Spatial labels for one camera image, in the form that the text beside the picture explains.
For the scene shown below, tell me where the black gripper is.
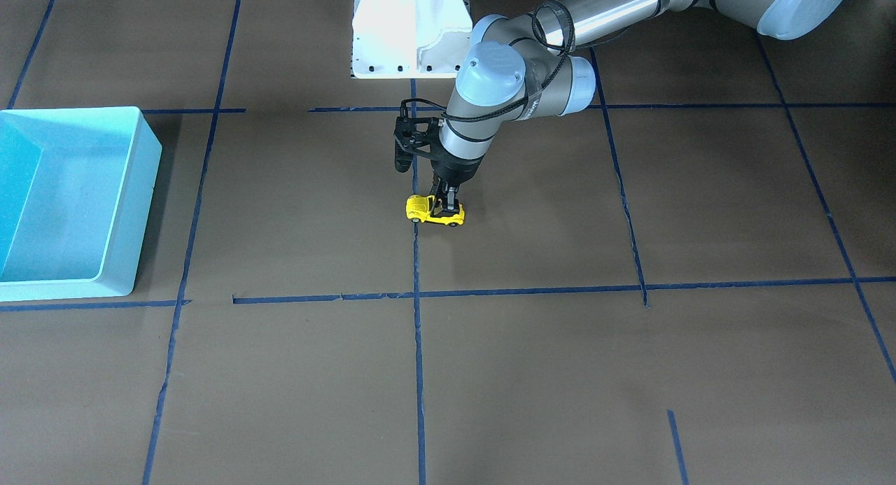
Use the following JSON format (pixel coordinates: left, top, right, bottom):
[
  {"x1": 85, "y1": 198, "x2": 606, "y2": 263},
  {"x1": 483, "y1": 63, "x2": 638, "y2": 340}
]
[{"x1": 430, "y1": 153, "x2": 483, "y2": 220}]

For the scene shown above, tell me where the yellow beetle toy car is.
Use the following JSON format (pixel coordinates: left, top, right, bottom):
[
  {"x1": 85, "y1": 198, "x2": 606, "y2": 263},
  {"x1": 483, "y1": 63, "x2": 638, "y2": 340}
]
[{"x1": 405, "y1": 195, "x2": 466, "y2": 227}]

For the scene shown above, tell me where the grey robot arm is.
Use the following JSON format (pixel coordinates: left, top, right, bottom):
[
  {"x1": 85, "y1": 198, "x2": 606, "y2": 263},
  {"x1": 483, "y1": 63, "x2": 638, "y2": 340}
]
[{"x1": 395, "y1": 0, "x2": 843, "y2": 226}]

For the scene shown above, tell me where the light blue plastic bin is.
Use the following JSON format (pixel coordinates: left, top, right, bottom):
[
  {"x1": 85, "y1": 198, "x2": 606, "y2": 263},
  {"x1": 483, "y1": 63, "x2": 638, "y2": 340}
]
[{"x1": 1, "y1": 106, "x2": 161, "y2": 301}]

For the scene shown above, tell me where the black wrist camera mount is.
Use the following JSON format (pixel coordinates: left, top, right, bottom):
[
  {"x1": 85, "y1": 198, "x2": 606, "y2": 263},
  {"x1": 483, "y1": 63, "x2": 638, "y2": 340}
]
[{"x1": 393, "y1": 98, "x2": 445, "y2": 173}]

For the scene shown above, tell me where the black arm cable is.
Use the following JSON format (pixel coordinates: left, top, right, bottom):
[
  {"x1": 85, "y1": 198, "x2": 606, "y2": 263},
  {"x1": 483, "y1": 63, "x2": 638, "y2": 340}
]
[{"x1": 399, "y1": 1, "x2": 596, "y2": 122}]

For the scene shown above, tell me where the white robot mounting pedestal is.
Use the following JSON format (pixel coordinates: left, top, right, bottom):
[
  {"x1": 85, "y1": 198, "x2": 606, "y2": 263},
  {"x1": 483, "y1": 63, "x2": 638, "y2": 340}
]
[{"x1": 350, "y1": 0, "x2": 473, "y2": 80}]

